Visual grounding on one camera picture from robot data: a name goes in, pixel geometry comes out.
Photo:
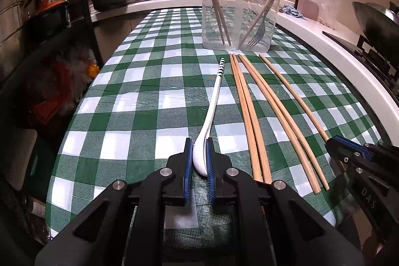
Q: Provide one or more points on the red plastic bag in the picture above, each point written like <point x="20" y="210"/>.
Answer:
<point x="56" y="91"/>

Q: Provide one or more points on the clear plastic bottle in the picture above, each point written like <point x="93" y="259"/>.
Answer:
<point x="330" y="7"/>

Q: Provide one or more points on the green checkered tablecloth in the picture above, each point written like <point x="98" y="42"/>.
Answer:
<point x="140" y="97"/>

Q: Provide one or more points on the black pan support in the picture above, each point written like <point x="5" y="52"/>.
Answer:
<point x="371" y="44"/>

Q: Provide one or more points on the large steel pot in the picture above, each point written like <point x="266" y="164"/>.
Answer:
<point x="12" y="19"/>

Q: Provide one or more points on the dark steel wok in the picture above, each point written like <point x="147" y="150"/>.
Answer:
<point x="374" y="26"/>

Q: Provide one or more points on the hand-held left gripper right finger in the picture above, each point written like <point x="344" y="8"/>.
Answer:
<point x="209" y="172"/>

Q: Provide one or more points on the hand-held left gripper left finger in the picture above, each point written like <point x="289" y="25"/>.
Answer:
<point x="188" y="172"/>

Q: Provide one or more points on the black pot orange lid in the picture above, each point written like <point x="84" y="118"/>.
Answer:
<point x="50" y="13"/>

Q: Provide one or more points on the white plastic container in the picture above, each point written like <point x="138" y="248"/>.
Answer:
<point x="23" y="157"/>

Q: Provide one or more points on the plastic oil jug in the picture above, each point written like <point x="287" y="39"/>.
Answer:
<point x="308" y="4"/>

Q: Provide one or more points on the black metal shelf rack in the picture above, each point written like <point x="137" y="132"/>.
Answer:
<point x="90" y="19"/>

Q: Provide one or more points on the steel wok lid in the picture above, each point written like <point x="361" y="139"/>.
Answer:
<point x="393" y="12"/>

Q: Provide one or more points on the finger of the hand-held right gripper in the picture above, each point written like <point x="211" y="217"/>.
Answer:
<point x="339" y="145"/>
<point x="355" y="167"/>

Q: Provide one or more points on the blue dish rag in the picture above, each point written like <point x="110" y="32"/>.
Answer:
<point x="291" y="11"/>

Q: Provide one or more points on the black glass gas cooktop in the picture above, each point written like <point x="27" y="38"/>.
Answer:
<point x="343" y="41"/>

